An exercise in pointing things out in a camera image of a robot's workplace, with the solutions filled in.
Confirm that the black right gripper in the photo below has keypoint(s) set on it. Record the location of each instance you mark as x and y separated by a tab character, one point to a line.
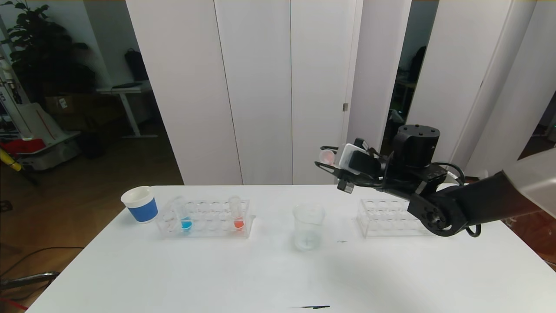
343	177

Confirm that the test tube with red pigment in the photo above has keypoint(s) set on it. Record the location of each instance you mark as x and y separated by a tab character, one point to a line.
326	157
238	224

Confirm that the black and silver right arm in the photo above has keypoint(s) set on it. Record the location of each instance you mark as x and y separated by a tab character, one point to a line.
478	200

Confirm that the clear acrylic test tube rack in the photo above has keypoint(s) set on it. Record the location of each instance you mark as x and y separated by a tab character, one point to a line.
208	231
382	226

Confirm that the clear plastic beaker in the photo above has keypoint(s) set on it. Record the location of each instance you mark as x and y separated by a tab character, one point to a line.
308	239

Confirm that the test tube with blue pigment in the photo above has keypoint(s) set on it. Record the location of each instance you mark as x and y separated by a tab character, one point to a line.
186	224

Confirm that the blue and white paper cup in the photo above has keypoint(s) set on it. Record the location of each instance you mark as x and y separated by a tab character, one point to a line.
142	211

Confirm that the black backpack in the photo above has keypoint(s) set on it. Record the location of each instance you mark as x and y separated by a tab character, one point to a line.
137	65

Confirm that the brown cardboard box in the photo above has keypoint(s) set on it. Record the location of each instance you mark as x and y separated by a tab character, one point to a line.
65	103

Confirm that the white machine with red line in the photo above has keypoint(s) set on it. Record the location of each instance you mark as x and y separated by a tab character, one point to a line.
52	153

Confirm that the dark green potted plant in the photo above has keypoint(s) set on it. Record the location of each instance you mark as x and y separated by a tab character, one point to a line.
43	52

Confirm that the yellow tool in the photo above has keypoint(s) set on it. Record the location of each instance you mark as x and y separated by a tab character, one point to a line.
11	161

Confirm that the grey metal chair leg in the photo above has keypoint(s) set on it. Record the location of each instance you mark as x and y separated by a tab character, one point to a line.
30	280

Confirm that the white robot column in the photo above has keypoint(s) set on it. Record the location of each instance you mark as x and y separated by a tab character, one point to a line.
8	95

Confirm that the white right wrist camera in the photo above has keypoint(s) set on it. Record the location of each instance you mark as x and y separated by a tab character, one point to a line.
352	158

